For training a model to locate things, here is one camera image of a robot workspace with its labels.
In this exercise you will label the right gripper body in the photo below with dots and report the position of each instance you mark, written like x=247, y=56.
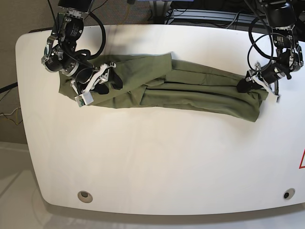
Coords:
x=71, y=63

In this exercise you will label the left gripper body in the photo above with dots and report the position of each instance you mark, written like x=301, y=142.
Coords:
x=271, y=73

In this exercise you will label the olive green T-shirt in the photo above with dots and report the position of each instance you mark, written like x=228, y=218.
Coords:
x=161, y=81

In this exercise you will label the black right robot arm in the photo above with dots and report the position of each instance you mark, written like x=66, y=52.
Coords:
x=68, y=28

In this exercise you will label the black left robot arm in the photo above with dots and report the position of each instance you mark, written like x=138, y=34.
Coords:
x=281, y=24

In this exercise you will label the red warning triangle sticker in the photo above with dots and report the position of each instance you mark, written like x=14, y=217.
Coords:
x=302, y=163

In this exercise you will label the left table grommet hole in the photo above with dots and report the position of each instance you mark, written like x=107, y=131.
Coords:
x=85, y=197

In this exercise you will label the table grommet hole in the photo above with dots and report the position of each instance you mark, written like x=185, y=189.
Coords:
x=85, y=197
x=289, y=194

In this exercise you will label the right table grommet hole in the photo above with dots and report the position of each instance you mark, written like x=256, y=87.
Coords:
x=289, y=194

